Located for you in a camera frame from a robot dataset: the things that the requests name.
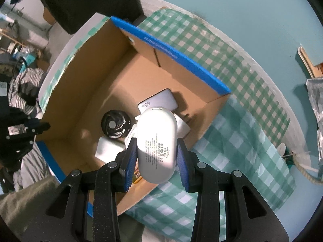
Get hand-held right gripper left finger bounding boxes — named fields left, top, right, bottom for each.
left=45, top=137, right=138, bottom=242

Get striped cloth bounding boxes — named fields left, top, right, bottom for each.
left=7, top=68, right=47, bottom=116

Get silver foil sheet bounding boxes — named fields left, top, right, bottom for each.
left=306, top=77, right=323, bottom=162

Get thick beige rope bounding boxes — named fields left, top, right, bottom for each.
left=293, top=154, right=323, bottom=187

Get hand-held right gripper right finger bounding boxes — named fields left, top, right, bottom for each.
left=176, top=138, right=289, bottom=242

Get dark round tin teal lid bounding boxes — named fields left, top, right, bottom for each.
left=101, top=109, right=132, bottom=140

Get small white charger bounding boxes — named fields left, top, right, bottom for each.
left=95, top=136, right=127, bottom=167

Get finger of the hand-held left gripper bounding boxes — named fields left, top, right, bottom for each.
left=24, top=120, right=51, bottom=135

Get cardboard strip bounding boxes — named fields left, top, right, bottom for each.
left=297, top=45, right=323, bottom=79

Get cardboard box with blue rim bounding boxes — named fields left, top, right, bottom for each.
left=35, top=16, right=232, bottom=217

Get green checked tablecloth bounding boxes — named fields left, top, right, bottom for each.
left=38, top=6, right=297, bottom=242

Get dark grey charger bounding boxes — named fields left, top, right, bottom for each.
left=137, top=88, right=178, bottom=114

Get person's olive pants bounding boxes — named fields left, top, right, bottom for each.
left=0, top=176, right=66, bottom=242

